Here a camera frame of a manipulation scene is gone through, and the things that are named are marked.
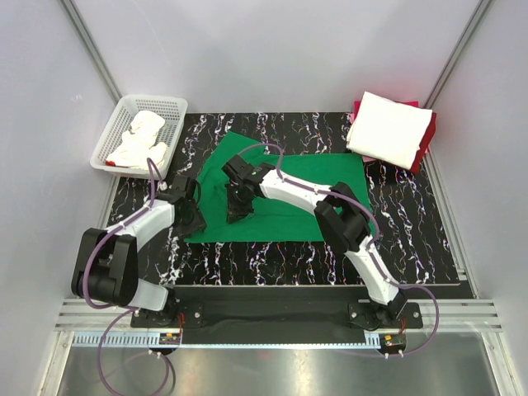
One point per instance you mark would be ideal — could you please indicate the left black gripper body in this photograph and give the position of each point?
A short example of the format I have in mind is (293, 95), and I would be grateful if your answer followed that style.
(193, 222)

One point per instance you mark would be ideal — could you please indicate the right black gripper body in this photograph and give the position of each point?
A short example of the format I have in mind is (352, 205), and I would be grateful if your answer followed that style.
(239, 204)

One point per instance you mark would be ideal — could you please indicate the green t shirt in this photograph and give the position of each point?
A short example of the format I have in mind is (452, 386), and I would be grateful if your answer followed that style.
(286, 211)

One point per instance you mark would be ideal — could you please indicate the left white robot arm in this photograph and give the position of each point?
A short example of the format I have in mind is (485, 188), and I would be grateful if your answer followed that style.
(106, 272)

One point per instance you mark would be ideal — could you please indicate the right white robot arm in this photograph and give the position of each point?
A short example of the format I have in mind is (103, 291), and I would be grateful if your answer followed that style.
(343, 222)

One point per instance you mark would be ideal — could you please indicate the white t shirt in basket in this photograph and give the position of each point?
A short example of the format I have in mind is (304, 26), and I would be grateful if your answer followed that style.
(138, 143)

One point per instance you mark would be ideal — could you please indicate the white plastic basket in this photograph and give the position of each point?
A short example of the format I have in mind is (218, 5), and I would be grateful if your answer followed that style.
(171, 109)

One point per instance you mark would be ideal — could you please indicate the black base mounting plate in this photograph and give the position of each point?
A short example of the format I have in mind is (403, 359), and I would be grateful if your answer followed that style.
(275, 315)

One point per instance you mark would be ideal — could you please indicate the folded white t shirt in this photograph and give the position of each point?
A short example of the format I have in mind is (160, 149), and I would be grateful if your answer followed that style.
(387, 130)

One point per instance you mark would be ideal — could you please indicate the folded red t shirt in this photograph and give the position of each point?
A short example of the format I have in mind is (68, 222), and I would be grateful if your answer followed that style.
(426, 139)

